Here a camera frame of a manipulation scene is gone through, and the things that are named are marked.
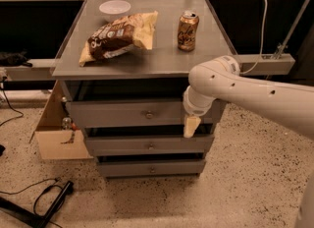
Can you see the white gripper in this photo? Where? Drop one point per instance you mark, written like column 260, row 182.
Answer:
column 195, row 110

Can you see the grey top drawer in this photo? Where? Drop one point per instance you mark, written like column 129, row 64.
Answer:
column 127, row 113

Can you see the grey drawer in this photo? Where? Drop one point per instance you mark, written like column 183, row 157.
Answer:
column 100, row 146
column 127, row 113
column 151, row 168

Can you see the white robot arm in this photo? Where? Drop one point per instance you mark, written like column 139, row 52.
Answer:
column 291, row 106

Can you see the grey middle drawer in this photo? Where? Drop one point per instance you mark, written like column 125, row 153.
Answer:
column 100, row 146

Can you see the grey bottom drawer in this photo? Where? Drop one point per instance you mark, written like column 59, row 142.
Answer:
column 151, row 168

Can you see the grey drawer cabinet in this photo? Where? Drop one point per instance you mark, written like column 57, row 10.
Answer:
column 141, row 88

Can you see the orange soda can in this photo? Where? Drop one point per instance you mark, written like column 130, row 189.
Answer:
column 187, row 29

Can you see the brown yellow chip bag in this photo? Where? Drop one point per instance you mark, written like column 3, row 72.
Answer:
column 119, row 37

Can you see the small bottle behind cabinet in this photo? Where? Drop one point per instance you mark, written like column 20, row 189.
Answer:
column 66, row 123

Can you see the wooden board panel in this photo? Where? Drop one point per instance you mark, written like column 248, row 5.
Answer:
column 54, row 142

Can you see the white bowl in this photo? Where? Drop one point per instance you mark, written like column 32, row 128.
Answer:
column 114, row 9

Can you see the black cloth object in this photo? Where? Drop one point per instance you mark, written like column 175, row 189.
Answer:
column 11, row 59

